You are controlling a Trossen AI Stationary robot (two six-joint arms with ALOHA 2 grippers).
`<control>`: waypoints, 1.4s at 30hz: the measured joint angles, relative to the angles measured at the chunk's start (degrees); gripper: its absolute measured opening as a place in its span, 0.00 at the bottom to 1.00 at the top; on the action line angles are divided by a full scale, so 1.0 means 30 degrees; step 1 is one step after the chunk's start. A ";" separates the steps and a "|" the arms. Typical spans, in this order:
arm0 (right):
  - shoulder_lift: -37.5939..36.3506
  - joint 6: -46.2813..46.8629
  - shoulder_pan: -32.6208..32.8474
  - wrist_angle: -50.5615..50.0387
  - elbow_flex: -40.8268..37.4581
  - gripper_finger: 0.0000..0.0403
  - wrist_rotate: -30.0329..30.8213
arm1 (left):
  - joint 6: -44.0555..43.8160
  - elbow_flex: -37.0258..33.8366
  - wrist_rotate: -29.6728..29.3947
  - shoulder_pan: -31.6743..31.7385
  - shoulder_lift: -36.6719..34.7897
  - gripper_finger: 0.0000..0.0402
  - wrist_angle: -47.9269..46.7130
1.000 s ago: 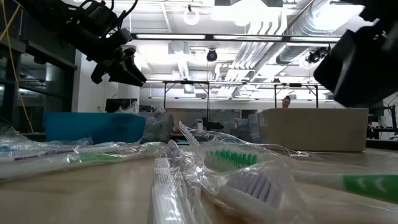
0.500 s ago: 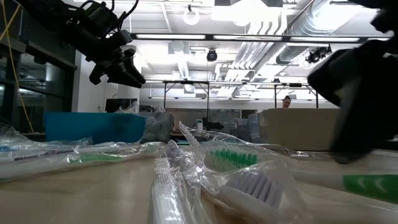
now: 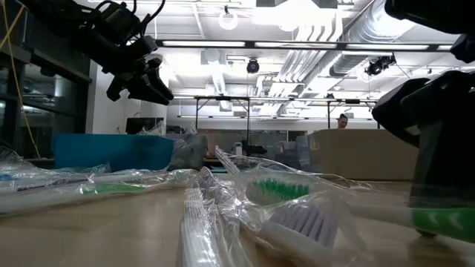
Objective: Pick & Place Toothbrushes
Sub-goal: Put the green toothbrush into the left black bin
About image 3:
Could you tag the black monitor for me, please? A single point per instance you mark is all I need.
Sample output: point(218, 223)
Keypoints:
point(143, 126)

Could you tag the black ceiling dome camera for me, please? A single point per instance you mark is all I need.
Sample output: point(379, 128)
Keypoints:
point(253, 66)

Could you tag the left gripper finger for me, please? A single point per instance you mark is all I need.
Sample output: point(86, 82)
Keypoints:
point(144, 92)
point(157, 83)

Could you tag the black hanging camera rig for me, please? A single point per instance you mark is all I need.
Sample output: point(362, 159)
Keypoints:
point(378, 66)

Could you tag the white bottle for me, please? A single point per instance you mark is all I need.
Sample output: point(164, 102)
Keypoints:
point(237, 150)

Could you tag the light grey plastic bin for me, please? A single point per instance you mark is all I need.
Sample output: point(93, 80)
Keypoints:
point(356, 155)

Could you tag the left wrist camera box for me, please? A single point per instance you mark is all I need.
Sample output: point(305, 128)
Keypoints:
point(120, 20)

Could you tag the clear smoky plastic bin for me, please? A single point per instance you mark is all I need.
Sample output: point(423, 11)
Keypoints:
point(189, 152)
point(297, 155)

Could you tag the green flat mat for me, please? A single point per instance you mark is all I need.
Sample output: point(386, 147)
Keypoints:
point(213, 170)

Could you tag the black background rig frame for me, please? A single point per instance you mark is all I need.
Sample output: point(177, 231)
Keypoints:
point(222, 98)

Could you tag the silver ventilation duct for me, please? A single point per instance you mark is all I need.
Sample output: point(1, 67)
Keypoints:
point(371, 29)

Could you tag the person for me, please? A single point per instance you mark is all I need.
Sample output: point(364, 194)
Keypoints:
point(342, 121)

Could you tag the blue wrapped toothbrush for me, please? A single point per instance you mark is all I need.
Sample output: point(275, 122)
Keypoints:
point(7, 177)

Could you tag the black desktop device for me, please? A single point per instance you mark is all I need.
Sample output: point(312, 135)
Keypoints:
point(254, 150)

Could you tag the teal plastic bin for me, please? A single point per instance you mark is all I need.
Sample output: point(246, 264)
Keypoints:
point(111, 152)

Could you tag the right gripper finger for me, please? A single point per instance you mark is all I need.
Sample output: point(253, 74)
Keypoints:
point(445, 167)

